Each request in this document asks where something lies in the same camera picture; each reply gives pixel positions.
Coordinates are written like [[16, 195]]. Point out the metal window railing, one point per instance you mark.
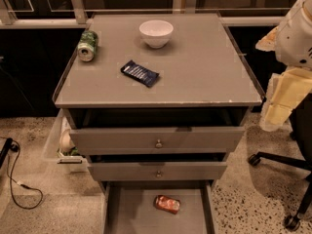
[[54, 13]]

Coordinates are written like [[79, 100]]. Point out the green soda can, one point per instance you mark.
[[87, 45]]

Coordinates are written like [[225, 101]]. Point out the grey bottom drawer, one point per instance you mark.
[[130, 208]]

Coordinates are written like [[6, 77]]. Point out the white ceramic bowl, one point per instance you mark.
[[156, 33]]

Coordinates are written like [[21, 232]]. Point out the grey drawer cabinet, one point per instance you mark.
[[198, 68]]

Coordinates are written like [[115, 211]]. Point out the grey top drawer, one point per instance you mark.
[[112, 131]]

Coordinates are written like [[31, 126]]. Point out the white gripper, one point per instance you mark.
[[293, 41]]

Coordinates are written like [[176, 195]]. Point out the grey middle drawer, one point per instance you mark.
[[153, 170]]

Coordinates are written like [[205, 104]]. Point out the red coke can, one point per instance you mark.
[[167, 204]]

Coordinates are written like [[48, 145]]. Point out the black office chair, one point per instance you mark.
[[301, 121]]

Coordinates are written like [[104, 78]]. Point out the grey drawer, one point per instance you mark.
[[130, 208], [153, 170], [112, 131]]

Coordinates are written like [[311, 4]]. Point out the blue snack bar wrapper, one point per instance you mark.
[[139, 73]]

